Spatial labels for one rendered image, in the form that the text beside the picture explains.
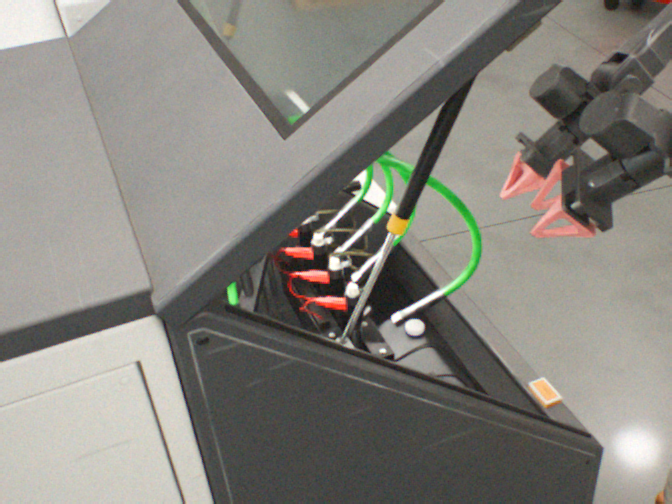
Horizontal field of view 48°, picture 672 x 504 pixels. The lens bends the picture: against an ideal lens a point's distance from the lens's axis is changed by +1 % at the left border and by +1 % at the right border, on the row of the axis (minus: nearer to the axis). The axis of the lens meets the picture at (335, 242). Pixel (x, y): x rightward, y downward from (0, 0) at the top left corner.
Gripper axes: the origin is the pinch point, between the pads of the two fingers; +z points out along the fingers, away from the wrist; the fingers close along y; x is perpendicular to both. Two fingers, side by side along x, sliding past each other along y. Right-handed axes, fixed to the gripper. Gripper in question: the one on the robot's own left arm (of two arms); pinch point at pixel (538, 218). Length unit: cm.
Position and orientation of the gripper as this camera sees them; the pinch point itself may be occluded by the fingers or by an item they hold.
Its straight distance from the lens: 105.1
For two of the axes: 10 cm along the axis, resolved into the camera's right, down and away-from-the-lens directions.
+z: -6.0, 4.2, 6.8
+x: 7.8, 4.9, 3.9
